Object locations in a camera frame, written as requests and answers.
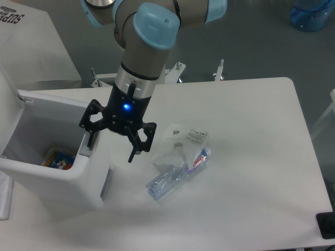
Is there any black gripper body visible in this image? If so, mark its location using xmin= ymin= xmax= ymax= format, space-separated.
xmin=103 ymin=83 xmax=150 ymax=135

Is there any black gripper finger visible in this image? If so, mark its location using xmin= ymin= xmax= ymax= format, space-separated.
xmin=127 ymin=122 xmax=157 ymax=163
xmin=77 ymin=98 xmax=109 ymax=149

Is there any white push-top trash can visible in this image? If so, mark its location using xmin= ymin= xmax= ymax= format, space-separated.
xmin=1 ymin=70 xmax=112 ymax=210

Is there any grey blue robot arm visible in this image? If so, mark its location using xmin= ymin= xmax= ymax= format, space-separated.
xmin=80 ymin=0 xmax=228 ymax=155

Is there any colourful trash in can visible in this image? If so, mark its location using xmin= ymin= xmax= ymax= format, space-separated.
xmin=42 ymin=147 xmax=75 ymax=170

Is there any crumpled clear plastic bag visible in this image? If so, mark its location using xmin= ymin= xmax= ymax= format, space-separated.
xmin=151 ymin=123 xmax=209 ymax=172

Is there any clear plastic water bottle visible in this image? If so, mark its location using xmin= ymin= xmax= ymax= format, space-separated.
xmin=145 ymin=146 xmax=212 ymax=202

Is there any white cloth with lettering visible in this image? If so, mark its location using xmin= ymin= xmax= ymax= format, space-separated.
xmin=1 ymin=1 xmax=81 ymax=90

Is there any metal clamp bolt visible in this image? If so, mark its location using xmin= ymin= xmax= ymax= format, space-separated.
xmin=213 ymin=59 xmax=225 ymax=82

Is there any black device at table edge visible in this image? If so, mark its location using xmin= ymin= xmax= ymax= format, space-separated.
xmin=316 ymin=212 xmax=334 ymax=239

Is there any blue water jug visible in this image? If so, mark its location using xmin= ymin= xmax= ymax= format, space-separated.
xmin=289 ymin=0 xmax=334 ymax=32

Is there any white metal base frame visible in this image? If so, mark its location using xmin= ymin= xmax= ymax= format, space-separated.
xmin=91 ymin=62 xmax=186 ymax=88

